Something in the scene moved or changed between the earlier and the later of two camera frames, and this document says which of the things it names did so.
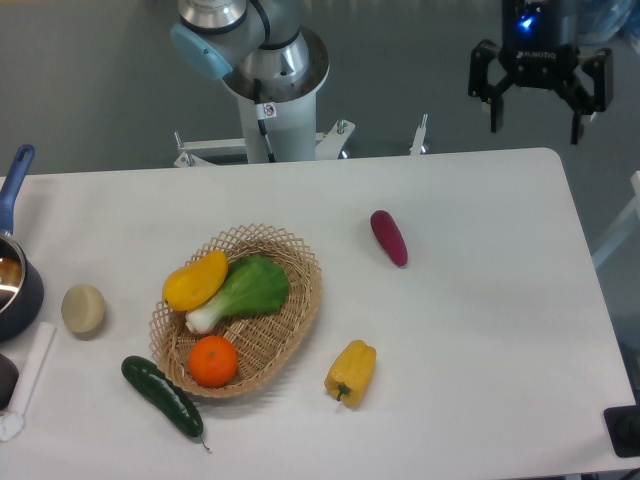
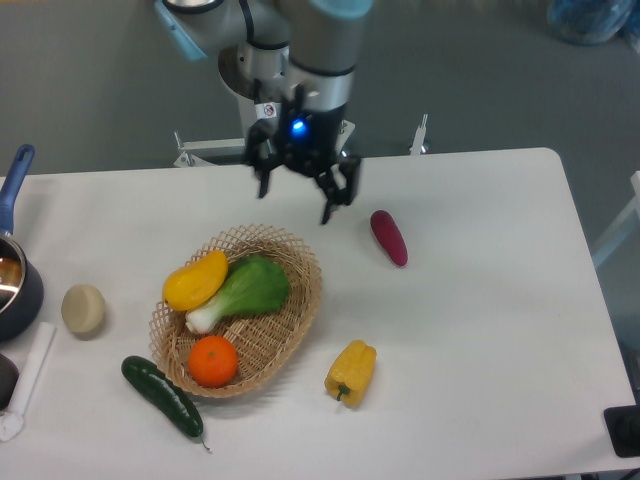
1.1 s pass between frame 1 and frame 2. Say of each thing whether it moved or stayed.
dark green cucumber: stayed
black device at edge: stayed
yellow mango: stayed
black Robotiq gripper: moved
